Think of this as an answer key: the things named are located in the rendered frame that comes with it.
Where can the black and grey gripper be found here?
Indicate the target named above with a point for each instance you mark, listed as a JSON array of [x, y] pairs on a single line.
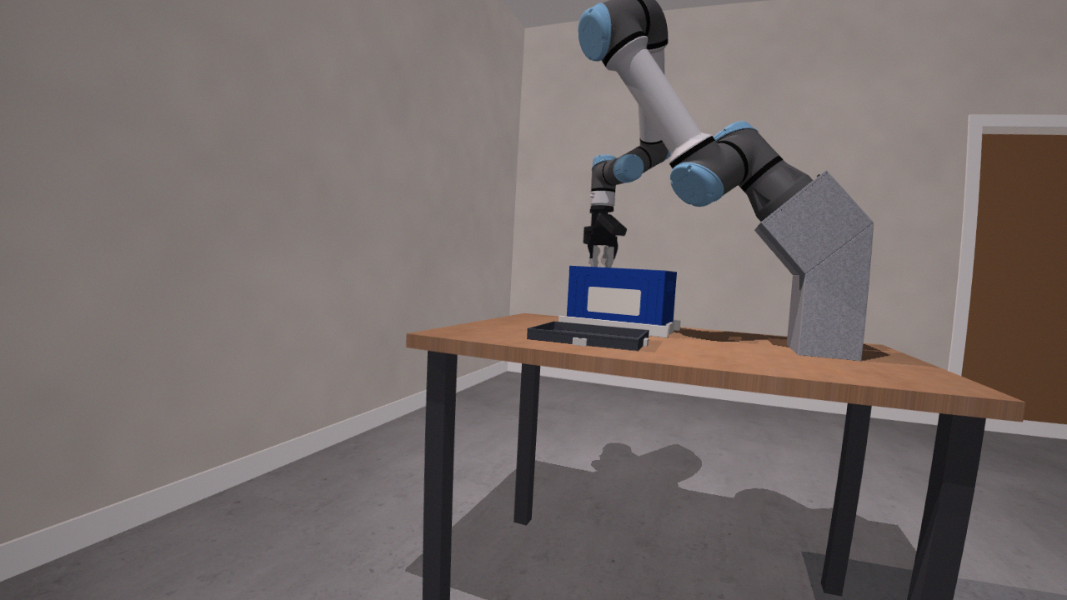
[[601, 236]]

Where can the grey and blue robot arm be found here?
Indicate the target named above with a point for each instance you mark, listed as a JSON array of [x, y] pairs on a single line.
[[707, 167]]

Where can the blue plastic crate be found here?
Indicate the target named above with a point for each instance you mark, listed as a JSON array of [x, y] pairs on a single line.
[[621, 294]]

